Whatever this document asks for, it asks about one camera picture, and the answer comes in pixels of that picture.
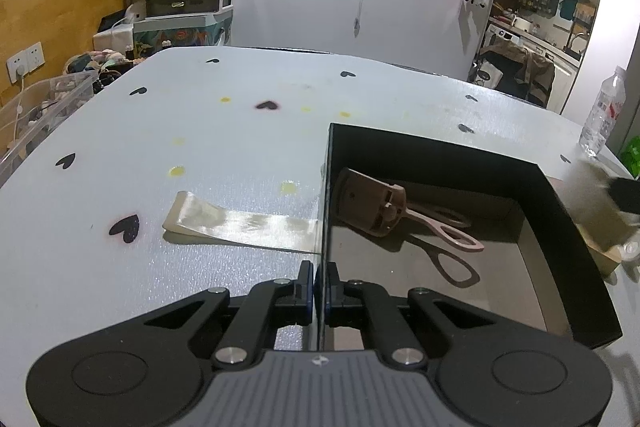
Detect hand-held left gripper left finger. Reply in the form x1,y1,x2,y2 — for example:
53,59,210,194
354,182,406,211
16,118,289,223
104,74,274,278
142,260,317,370

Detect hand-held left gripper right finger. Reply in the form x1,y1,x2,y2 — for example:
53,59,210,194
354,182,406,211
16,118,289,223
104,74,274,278
324,261,501,370

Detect pinkish brown case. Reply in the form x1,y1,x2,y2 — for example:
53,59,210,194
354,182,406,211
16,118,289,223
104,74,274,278
582,222,623,278

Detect pink eyelash curler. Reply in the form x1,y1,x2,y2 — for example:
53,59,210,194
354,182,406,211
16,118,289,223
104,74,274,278
332,167,485,254

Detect black box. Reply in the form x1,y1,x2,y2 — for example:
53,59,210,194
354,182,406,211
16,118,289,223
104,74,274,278
317,123,623,350

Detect clear plastic water bottle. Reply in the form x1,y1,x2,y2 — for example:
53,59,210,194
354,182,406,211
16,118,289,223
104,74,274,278
579,66,628,158

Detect beige glossy strip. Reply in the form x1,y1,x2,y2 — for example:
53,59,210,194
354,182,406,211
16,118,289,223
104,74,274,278
162,190,322,254

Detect chair draped with clothing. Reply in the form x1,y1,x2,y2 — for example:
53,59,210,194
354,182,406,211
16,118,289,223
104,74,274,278
475,44,557,108

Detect white washing machine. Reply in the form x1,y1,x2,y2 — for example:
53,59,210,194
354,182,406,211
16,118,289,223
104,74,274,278
484,18,523,58

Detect patterned teal box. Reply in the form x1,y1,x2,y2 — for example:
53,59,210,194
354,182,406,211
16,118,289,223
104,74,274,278
132,13,233,58

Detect pile of soft clutter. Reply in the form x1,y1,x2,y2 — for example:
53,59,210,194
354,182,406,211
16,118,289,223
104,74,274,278
64,49,136,82

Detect white desktop appliance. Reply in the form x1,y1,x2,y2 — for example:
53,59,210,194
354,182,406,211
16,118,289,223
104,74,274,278
92,4,146,52

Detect clear plastic storage bin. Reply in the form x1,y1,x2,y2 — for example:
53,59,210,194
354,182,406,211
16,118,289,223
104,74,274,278
0,72,101,178

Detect white wall socket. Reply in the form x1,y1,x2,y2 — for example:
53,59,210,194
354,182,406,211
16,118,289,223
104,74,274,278
6,42,45,82

